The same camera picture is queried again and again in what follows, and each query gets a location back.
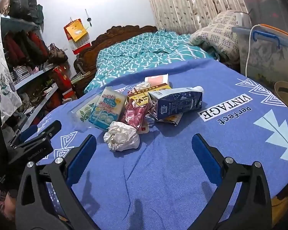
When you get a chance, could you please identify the black bags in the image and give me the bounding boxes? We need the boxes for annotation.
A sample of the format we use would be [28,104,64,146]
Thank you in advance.
[8,0,44,24]

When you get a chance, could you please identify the carved wooden headboard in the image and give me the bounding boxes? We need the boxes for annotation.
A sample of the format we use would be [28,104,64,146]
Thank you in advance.
[73,25,158,96]

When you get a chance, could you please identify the yellow red flat packet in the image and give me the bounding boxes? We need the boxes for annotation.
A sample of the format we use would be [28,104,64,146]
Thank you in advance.
[127,84,172,106]

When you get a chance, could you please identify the white plant print paper bag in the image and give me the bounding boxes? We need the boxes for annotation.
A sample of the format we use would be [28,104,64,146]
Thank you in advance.
[0,12,23,125]

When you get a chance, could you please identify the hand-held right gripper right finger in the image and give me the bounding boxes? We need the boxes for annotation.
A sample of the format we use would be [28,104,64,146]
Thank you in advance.
[191,134,273,230]

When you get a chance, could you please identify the red gift box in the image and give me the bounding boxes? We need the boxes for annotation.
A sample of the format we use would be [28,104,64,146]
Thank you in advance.
[52,65,74,101]

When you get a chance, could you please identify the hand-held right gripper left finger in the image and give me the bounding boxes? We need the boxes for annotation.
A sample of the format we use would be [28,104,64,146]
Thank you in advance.
[16,134,98,230]

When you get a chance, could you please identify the blue milk carton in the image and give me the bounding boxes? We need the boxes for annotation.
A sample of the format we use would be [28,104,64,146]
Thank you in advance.
[147,86,204,121]

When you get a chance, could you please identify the crumpled white tissue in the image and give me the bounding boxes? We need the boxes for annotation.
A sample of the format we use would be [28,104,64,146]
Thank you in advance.
[103,121,140,152]

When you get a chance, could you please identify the clear storage box orange lid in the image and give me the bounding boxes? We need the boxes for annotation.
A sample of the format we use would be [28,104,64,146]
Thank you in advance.
[232,24,288,87]

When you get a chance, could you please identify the white cable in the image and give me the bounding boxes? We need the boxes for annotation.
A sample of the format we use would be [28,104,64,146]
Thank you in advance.
[245,24,262,76]

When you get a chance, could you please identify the white charger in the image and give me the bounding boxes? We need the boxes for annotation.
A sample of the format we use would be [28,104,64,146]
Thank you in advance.
[235,12,251,27]

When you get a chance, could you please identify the black white checked bag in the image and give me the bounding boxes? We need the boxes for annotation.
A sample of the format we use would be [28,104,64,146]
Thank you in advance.
[10,66,30,84]

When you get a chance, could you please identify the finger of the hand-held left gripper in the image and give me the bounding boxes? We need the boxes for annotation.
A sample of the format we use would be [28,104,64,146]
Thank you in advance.
[19,125,42,144]
[10,120,62,149]

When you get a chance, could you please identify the brown handbag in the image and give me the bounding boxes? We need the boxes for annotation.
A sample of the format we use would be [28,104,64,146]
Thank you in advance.
[47,44,69,64]

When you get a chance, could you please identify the yellow blue printed packet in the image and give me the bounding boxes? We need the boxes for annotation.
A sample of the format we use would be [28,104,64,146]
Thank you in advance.
[88,87,127,130]

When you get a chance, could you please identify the grey metal shelf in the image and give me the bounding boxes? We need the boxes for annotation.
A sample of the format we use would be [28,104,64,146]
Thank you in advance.
[0,14,72,135]

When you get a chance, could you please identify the blue printed blanket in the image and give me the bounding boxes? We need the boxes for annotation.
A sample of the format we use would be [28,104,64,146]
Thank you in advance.
[37,57,288,230]

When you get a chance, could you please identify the clear printed plastic bag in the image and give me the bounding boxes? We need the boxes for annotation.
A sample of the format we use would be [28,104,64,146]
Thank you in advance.
[71,93,103,131]

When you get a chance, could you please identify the hanging wall charm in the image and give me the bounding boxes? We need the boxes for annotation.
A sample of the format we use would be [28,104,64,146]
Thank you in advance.
[85,9,93,27]

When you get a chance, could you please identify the pink foil wrapper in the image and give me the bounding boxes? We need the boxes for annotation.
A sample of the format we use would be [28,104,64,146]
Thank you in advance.
[121,99,149,131]

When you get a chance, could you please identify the teal patterned bed cover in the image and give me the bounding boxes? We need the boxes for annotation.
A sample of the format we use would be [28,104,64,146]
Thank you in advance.
[84,29,219,94]

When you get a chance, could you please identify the red bags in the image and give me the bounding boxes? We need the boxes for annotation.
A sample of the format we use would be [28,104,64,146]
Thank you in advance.
[2,30,50,67]

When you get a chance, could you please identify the leaf print curtain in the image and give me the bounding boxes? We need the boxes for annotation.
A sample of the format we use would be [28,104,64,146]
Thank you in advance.
[144,0,249,35]

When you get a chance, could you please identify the red yellow wall calendar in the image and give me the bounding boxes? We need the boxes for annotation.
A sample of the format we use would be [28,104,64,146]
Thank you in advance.
[64,18,91,54]

